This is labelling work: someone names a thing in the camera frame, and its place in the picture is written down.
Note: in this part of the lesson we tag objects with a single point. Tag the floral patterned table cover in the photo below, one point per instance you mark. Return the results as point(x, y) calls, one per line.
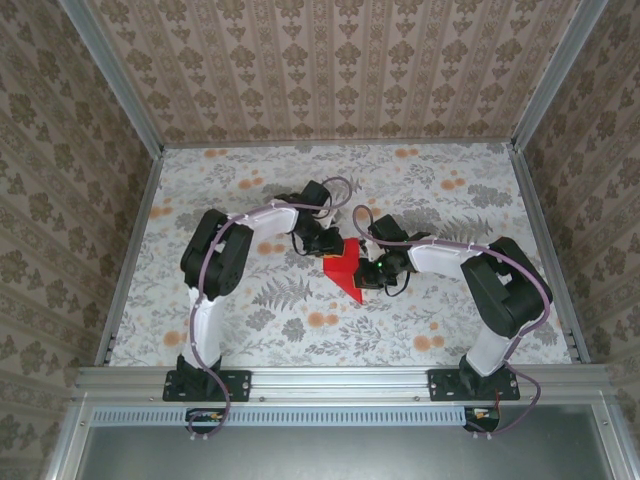
point(425, 175)

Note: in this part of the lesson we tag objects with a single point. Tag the aluminium table side rail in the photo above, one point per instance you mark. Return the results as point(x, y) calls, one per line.
point(535, 225)
point(137, 240)

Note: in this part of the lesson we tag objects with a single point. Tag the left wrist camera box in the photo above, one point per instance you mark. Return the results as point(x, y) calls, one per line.
point(335, 219)

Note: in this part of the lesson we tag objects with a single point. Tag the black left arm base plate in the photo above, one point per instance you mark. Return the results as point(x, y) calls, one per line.
point(240, 385)

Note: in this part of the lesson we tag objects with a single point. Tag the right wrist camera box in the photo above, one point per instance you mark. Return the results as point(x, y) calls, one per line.
point(368, 249)

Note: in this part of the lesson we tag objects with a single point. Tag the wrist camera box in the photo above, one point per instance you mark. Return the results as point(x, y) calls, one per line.
point(368, 249)
point(335, 219)

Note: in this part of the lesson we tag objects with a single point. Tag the red square paper sheet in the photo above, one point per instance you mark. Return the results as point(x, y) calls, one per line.
point(342, 270)

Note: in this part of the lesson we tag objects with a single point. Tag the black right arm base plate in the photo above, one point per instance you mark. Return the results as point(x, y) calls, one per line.
point(440, 385)

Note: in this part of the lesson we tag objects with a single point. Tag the grey sheet metal panel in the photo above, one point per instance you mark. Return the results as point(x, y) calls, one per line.
point(340, 455)

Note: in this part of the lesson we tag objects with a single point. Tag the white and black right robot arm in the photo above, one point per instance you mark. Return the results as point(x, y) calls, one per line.
point(505, 290)

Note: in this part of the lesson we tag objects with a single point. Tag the aluminium frame cross beam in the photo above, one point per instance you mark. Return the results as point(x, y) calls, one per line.
point(340, 382)

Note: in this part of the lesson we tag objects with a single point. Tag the aluminium frame post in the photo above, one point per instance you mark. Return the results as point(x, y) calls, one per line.
point(115, 80)
point(555, 75)

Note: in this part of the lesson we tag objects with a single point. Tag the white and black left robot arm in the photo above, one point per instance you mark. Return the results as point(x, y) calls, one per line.
point(215, 255)

